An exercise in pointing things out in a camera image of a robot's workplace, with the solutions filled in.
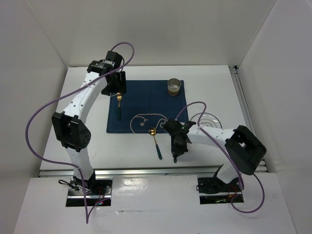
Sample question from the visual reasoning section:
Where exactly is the gold spoon green handle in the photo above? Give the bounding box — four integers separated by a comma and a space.
148, 127, 162, 160

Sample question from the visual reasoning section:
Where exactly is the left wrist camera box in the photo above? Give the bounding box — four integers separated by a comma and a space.
100, 59, 115, 67

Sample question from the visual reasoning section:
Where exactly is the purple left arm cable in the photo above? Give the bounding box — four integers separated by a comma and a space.
25, 42, 135, 224

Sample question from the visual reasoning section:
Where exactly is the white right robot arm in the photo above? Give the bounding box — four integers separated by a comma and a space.
163, 119, 267, 191

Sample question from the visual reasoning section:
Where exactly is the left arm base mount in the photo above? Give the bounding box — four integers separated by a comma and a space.
58, 179, 113, 207

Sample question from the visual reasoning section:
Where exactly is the right side aluminium rail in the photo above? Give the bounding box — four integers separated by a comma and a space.
229, 64, 269, 169

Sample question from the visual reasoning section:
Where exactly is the aluminium rail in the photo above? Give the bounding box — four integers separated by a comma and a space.
38, 165, 269, 177
229, 64, 269, 169

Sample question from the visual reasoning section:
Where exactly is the gold fork green handle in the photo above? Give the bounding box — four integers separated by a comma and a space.
117, 93, 122, 120

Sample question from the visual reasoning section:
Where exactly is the small metal cup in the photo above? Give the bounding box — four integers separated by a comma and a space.
167, 78, 181, 96

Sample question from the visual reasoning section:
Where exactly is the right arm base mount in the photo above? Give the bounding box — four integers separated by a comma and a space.
195, 173, 244, 205

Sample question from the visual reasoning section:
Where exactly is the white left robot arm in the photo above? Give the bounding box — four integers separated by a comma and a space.
52, 51, 126, 195

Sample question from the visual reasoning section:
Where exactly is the front aluminium rail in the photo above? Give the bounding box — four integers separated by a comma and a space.
38, 165, 269, 177

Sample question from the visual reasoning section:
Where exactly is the blue whale placemat cloth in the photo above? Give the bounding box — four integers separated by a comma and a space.
106, 80, 187, 134

